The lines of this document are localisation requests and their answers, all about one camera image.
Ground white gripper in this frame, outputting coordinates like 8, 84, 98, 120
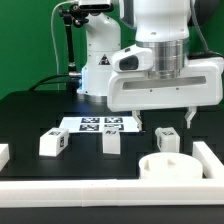
107, 57, 224, 131

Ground white cable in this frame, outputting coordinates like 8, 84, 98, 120
50, 0, 80, 91

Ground white front fence bar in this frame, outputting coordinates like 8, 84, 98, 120
0, 179, 224, 208

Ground white marker sheet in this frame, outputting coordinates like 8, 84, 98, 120
59, 116, 140, 133

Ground white left fence bar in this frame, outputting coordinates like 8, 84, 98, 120
0, 144, 10, 171

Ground black cables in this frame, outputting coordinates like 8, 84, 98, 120
27, 73, 82, 92

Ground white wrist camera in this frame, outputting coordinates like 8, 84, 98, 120
111, 45, 153, 74

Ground white round stool seat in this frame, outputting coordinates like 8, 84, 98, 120
139, 152, 203, 180

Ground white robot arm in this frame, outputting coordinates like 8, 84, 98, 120
78, 0, 224, 127

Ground white camera on mount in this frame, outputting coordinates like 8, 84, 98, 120
78, 0, 114, 12

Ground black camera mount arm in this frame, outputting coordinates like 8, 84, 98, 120
58, 3, 90, 93

